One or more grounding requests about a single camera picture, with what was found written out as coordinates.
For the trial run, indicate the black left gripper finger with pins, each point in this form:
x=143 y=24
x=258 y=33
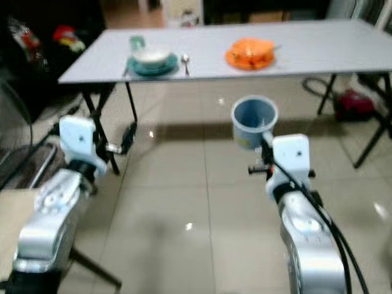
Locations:
x=130 y=138

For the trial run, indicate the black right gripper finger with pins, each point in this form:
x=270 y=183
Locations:
x=266 y=138

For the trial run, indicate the blue plastic cup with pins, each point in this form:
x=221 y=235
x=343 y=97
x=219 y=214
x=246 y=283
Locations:
x=248 y=125

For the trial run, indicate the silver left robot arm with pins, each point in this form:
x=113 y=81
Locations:
x=49 y=220

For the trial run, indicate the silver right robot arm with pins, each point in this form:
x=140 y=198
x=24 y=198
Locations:
x=312 y=245

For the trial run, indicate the teal plate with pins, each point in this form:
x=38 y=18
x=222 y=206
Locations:
x=153 y=71

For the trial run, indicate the white bowl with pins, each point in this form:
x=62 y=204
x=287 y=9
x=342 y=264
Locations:
x=153 y=58

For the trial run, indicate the metal tray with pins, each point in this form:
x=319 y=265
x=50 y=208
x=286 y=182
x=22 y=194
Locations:
x=30 y=168

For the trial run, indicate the white folding table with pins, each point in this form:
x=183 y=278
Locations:
x=220 y=64

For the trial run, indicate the red vacuum cleaner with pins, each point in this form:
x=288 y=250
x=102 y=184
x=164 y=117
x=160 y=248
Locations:
x=352 y=105

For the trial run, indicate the metal spoon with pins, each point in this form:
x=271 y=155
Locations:
x=185 y=61

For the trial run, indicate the green cup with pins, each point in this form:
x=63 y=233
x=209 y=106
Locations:
x=136 y=41

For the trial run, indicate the black standing fan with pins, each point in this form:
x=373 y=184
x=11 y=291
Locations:
x=12 y=116

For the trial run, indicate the red toy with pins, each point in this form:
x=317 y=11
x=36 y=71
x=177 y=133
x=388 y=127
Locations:
x=67 y=37

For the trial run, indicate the wooden counter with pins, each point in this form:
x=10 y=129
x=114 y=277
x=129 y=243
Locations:
x=13 y=226

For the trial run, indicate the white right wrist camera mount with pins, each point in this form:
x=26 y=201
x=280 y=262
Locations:
x=291 y=159

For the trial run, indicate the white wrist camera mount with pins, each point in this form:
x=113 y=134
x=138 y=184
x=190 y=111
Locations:
x=291 y=159
x=79 y=144

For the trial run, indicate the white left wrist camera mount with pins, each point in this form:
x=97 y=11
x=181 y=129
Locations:
x=79 y=144

